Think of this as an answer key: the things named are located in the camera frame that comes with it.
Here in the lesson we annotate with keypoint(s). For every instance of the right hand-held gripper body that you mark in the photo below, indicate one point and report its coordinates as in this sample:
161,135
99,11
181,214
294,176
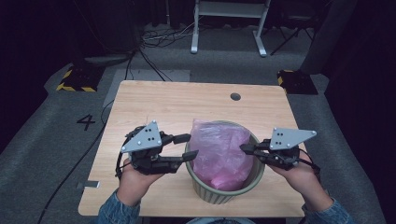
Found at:
288,140

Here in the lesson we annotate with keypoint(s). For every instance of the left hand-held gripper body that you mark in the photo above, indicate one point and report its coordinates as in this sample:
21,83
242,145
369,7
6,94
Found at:
146,140

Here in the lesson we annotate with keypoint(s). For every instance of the pink plastic bag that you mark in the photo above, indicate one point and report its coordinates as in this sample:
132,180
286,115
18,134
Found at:
219,152

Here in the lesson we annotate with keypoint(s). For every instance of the green plastic bucket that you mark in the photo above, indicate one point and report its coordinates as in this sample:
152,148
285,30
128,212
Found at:
214,194

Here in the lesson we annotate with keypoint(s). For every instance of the person's left hand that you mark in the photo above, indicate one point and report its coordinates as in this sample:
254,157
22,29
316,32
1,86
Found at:
137,183

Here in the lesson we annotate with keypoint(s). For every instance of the person's right hand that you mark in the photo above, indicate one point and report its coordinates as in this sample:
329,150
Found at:
302,183

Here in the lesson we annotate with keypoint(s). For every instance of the dark round table grommet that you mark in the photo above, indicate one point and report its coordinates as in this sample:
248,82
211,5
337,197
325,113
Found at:
235,96

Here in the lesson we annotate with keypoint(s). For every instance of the black yellow striped stand base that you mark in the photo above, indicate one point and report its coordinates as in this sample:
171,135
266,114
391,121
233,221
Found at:
299,82
79,81

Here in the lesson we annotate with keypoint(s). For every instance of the grey tape strip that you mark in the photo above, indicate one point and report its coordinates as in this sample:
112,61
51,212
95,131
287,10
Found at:
89,184

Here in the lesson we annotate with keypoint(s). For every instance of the person's legs in jeans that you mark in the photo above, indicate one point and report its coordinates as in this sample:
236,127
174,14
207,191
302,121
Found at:
219,221

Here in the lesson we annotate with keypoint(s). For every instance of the grey flat stand foot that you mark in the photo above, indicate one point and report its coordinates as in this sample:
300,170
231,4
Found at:
106,59

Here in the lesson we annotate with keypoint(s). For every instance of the black tripod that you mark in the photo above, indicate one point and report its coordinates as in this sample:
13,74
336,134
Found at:
291,34

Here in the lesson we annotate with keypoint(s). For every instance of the grey curtain column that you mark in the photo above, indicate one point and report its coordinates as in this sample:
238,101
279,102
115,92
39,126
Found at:
330,34

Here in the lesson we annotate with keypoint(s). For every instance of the white metal stand frame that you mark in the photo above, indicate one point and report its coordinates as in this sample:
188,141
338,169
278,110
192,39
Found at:
229,9

